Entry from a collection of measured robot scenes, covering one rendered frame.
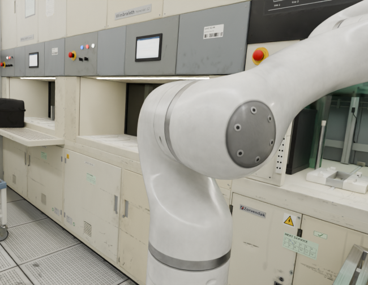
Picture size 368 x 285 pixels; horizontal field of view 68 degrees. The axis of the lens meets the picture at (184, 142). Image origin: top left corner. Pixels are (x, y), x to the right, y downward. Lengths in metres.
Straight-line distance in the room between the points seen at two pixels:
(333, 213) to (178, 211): 0.76
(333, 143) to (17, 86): 3.11
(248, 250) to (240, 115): 0.99
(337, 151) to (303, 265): 0.96
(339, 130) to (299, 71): 1.52
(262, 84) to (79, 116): 1.91
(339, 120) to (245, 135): 1.66
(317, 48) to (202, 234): 0.32
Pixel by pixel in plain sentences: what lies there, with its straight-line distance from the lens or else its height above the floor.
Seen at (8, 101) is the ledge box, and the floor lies 1.04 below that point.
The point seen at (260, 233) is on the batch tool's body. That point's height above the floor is 0.67.
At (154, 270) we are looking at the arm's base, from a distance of 0.40.
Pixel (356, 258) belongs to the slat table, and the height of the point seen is 0.76.
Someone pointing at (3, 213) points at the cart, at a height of 0.22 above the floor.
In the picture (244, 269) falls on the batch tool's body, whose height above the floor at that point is 0.49.
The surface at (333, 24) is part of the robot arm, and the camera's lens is 0.65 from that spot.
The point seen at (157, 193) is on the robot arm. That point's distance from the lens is 0.38.
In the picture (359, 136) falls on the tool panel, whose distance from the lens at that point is 1.91.
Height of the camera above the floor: 1.15
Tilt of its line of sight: 8 degrees down
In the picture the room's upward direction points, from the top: 4 degrees clockwise
